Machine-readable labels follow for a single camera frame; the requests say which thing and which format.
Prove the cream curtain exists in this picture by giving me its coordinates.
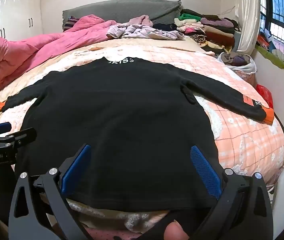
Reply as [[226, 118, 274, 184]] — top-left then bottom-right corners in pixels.
[[235, 0, 261, 55]]

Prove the red plastic bag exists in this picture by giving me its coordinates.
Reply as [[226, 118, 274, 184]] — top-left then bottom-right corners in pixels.
[[256, 84, 274, 108]]

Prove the stack of folded clothes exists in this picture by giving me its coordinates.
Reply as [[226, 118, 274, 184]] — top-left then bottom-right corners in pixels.
[[174, 9, 241, 55]]

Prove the grey headboard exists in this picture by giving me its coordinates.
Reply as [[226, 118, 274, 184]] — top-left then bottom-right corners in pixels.
[[62, 0, 182, 27]]

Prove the white wardrobe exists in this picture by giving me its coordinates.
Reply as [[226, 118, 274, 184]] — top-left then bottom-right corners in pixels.
[[0, 0, 43, 41]]

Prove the white plastic bag of clothes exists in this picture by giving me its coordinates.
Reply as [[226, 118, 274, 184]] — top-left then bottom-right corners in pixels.
[[217, 51, 257, 74]]

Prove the lilac crumpled garment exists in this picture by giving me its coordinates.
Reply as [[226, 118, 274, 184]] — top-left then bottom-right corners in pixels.
[[106, 15, 184, 41]]

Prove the right hand thumb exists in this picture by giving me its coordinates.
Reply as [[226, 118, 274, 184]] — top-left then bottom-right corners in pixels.
[[164, 220, 189, 240]]

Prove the pink comforter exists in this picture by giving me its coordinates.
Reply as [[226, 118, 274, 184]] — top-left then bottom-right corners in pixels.
[[0, 15, 117, 90]]

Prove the black sweater with orange cuffs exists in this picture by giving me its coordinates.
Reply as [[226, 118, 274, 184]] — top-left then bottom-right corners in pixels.
[[0, 57, 274, 212]]

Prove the striped dark pillow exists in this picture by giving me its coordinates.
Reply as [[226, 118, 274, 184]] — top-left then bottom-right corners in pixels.
[[62, 16, 79, 32]]

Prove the beige bed sheet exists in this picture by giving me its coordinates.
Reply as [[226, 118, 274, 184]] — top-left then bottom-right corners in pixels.
[[0, 37, 215, 120]]

